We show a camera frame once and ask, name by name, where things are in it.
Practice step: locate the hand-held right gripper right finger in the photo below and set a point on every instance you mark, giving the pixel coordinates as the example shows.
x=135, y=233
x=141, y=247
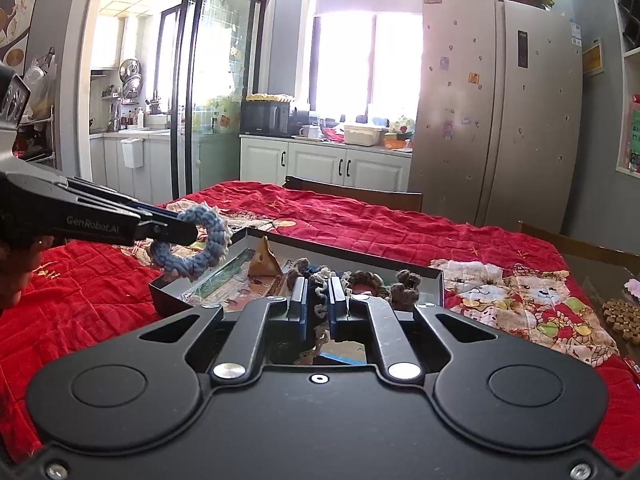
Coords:
x=337, y=305

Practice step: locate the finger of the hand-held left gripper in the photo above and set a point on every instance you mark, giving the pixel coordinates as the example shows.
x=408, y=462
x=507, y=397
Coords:
x=160, y=211
x=170, y=232

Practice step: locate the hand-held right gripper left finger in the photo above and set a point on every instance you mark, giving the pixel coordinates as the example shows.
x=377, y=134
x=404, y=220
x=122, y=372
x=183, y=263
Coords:
x=300, y=305

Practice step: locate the brown crochet scrunchie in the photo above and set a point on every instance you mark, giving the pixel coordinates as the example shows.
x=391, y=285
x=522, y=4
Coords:
x=367, y=277

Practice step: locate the blue crochet scrunchie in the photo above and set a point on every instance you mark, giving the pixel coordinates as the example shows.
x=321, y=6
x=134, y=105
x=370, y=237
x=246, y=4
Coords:
x=210, y=256

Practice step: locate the brown triangular snack packet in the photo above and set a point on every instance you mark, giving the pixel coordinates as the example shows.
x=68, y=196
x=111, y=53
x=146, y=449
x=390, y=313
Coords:
x=265, y=262

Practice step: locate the black cardboard box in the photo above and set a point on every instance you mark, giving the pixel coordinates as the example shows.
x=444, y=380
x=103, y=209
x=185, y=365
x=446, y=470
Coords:
x=167, y=296

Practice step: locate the person's left hand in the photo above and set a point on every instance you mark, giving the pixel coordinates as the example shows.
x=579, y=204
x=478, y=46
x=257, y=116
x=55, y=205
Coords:
x=17, y=270

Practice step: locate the kitchen counter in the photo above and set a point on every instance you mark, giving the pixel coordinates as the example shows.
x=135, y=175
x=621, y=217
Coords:
x=110, y=165

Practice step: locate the white hanging bin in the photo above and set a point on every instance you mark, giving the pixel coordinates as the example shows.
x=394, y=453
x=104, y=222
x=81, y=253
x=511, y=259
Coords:
x=131, y=152

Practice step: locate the red printed quilt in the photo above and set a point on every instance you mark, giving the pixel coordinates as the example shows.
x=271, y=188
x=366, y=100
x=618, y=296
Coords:
x=400, y=230

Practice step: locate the hanging plastic bags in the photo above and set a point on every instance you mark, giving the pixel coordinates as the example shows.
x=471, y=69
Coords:
x=40, y=85

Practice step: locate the black sliding door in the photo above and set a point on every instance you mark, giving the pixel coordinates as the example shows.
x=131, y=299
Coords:
x=190, y=85

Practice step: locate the steel pot lids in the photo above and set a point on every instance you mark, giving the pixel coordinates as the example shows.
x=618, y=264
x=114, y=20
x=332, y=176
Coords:
x=130, y=76

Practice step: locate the black microwave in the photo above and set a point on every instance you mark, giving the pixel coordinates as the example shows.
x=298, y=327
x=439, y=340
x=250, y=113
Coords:
x=265, y=117

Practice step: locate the white kitchen cabinet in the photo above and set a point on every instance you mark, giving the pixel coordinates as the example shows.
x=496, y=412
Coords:
x=325, y=162

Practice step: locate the yellow microwave cover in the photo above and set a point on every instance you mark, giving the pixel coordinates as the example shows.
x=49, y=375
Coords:
x=267, y=96

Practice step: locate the white mug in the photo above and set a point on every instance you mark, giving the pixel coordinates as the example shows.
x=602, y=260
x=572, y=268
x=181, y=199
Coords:
x=310, y=132

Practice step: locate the white storage container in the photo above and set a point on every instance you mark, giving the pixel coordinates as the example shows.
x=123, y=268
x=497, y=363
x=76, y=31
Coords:
x=362, y=135

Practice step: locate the orange box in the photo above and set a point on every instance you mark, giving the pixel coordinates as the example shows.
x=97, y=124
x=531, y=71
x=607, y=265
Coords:
x=397, y=141

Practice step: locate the doll fridge sticker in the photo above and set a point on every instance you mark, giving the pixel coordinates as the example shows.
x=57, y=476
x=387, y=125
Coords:
x=447, y=127

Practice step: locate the silver refrigerator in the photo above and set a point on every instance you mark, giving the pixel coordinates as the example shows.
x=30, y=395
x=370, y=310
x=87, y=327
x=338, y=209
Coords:
x=500, y=135

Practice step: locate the red square fridge magnet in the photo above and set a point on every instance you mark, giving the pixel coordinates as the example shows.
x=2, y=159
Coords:
x=474, y=78

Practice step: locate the wooden bead mat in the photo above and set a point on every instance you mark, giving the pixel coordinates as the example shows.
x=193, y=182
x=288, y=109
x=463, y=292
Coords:
x=620, y=317

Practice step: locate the pink paper flower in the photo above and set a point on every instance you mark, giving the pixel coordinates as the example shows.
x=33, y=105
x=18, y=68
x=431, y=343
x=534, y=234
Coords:
x=632, y=290

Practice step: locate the green paper bag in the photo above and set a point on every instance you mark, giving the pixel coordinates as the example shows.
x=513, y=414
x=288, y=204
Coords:
x=635, y=132

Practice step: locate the wall picture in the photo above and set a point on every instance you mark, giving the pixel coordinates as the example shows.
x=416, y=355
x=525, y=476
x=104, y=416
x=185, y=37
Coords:
x=20, y=20

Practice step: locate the yellow wall sign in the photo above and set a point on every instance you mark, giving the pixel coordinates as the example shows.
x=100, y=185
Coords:
x=592, y=57

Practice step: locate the white wall shelf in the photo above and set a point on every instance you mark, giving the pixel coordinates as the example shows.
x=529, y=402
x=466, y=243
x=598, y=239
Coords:
x=625, y=60

